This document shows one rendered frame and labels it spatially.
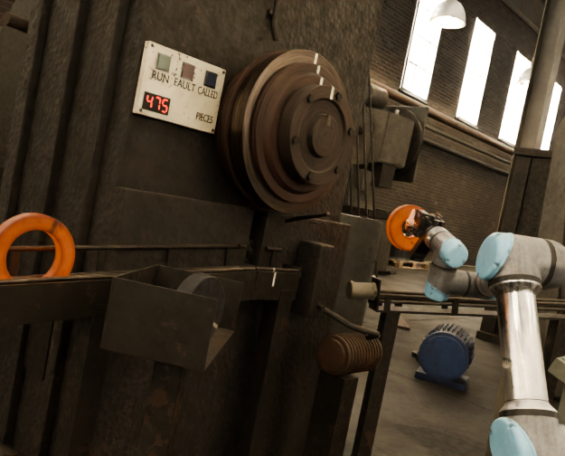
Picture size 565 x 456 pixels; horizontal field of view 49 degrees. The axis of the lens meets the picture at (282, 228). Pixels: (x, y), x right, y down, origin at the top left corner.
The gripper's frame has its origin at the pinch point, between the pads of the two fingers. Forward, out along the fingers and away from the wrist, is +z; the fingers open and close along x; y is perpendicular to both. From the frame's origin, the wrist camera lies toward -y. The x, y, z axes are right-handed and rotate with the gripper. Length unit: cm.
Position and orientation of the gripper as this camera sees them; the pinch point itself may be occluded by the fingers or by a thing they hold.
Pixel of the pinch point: (409, 222)
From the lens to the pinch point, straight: 211.8
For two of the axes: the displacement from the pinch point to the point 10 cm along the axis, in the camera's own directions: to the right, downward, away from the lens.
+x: -9.6, -1.8, -2.3
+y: 2.4, -9.2, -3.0
